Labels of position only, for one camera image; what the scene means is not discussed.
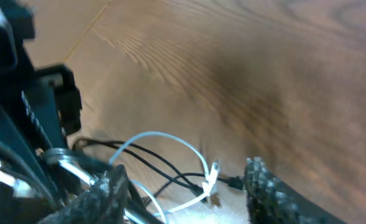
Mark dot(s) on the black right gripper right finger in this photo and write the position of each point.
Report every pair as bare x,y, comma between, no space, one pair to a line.
271,200

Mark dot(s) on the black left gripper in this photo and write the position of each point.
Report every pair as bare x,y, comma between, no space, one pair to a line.
39,109

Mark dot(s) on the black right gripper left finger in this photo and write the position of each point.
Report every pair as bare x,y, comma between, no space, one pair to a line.
102,203

